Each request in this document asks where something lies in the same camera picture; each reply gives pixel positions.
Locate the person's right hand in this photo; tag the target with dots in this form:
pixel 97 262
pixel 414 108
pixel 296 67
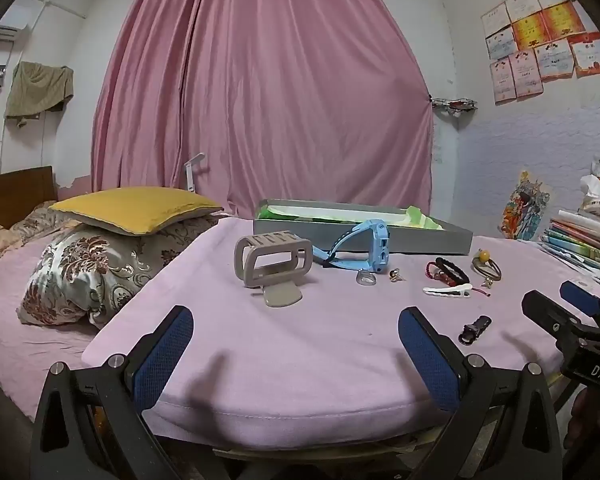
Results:
pixel 582 425

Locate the white folding lamp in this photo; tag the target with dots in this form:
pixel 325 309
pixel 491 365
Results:
pixel 189 175

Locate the blue smartwatch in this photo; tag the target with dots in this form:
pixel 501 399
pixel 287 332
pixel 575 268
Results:
pixel 380 247

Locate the group of wall certificates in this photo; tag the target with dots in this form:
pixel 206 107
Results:
pixel 545 40

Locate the wooden headboard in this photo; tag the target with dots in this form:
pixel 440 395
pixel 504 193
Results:
pixel 15 195

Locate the floral satin pillow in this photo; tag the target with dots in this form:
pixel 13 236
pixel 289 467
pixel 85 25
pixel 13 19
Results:
pixel 90 270

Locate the beige floral quilt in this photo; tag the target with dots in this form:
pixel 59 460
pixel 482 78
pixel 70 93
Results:
pixel 25 230

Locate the wall pipe fitting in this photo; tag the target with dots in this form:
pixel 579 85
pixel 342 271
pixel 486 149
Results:
pixel 455 105

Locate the pink bed sheet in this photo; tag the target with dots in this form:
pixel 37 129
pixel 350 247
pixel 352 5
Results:
pixel 10 320

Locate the yellow pillow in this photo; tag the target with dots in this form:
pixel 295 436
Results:
pixel 135 210

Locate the grey shallow box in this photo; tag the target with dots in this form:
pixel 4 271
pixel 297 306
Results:
pixel 360 240

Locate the colourful wall picture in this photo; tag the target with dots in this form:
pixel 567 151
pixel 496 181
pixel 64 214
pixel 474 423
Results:
pixel 526 207

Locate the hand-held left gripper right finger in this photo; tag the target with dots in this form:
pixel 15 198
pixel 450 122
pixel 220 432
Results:
pixel 427 360

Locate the white air conditioner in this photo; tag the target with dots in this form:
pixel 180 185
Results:
pixel 5 34

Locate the beige plastic holder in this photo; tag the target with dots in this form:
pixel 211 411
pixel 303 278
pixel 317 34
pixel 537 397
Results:
pixel 272 255

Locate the olive green hanging cloth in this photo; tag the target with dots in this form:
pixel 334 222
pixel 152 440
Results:
pixel 37 90

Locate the stack of books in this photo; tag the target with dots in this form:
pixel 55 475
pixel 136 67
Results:
pixel 580 242

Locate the pink table cover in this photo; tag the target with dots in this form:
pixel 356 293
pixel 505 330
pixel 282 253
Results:
pixel 305 360

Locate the small gold earring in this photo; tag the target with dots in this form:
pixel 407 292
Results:
pixel 396 275

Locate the white hair clip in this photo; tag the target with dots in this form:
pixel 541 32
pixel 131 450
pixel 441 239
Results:
pixel 447 291

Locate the black hair clip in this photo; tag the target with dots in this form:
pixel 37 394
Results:
pixel 472 331

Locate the pink curtain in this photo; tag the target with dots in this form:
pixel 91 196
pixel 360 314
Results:
pixel 270 85

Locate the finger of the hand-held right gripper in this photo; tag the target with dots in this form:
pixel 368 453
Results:
pixel 580 297
pixel 550 315

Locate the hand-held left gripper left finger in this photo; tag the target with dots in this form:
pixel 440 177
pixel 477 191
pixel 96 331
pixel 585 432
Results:
pixel 162 360

